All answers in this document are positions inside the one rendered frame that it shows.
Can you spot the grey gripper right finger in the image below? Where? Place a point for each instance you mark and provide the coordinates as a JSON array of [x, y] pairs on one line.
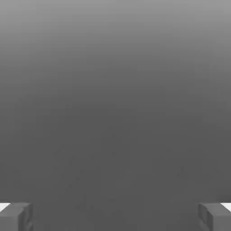
[[216, 217]]

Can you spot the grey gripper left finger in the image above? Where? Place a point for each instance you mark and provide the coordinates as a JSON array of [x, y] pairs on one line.
[[14, 217]]

